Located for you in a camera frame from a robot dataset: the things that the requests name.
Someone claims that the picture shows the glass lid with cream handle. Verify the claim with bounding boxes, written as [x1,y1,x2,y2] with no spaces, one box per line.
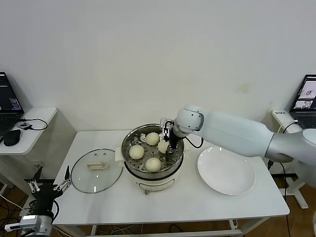
[71,148,124,194]

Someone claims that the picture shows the cream electric cooking pot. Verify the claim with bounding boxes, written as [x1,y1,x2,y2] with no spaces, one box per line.
[115,142,193,196]

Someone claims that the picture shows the white side table with mouse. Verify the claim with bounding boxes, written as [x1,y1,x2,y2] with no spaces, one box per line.
[0,107,58,217]

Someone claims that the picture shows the white steamed baozi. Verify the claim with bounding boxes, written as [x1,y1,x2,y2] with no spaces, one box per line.
[145,158,162,173]
[129,145,145,160]
[145,132,160,146]
[157,140,170,154]

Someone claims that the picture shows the black laptop with dark screen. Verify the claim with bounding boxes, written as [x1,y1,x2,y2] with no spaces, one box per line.
[0,71,26,144]

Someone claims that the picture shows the thin black hub cable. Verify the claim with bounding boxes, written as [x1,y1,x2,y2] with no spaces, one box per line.
[17,118,48,131]

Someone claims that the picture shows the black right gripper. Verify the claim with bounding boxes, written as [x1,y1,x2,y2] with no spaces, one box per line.
[161,127,181,149]

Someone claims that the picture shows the grey laptop showing camera views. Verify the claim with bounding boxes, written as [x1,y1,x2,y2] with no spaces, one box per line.
[289,75,316,129]

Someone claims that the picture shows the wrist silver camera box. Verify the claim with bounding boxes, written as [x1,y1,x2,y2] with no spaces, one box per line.
[4,215,41,232]
[159,118,174,129]

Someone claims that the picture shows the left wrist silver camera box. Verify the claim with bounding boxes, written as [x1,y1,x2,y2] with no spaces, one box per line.
[4,215,41,232]

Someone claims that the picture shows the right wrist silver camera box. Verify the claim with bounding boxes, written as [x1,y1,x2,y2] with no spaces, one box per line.
[159,118,174,129]

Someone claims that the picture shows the stainless steel steamer basket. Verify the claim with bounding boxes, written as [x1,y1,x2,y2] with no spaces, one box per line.
[121,123,185,180]

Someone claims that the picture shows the black cable with adapter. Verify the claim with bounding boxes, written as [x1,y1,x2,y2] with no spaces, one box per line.
[268,121,298,198]

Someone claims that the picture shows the white side table with label box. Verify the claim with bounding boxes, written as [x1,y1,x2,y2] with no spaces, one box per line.
[271,110,311,210]

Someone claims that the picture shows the black computer mouse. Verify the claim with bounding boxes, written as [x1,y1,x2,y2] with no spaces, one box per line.
[4,129,22,147]

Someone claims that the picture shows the white main table frame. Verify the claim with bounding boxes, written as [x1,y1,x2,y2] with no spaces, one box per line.
[53,217,247,237]

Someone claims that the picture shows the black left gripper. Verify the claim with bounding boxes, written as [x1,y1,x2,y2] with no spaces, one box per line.
[24,165,73,212]

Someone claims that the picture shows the white laptop cable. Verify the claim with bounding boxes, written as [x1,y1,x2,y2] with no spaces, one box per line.
[277,120,299,134]

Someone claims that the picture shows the white round plate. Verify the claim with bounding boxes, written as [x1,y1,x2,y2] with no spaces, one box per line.
[197,146,256,197]

